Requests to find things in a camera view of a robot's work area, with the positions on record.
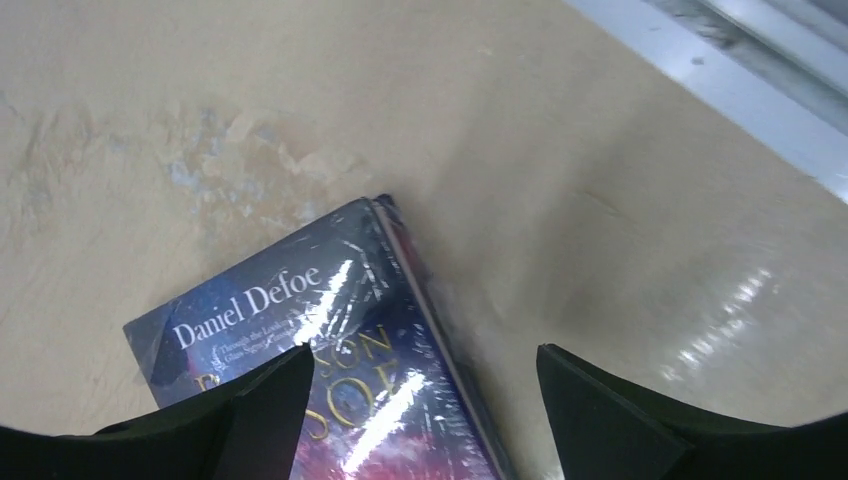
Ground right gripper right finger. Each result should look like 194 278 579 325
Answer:
536 344 847 479

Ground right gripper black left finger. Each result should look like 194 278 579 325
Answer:
1 345 314 479

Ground dark galaxy cover book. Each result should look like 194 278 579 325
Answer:
124 194 514 479

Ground aluminium table edge rail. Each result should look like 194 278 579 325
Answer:
571 0 847 199

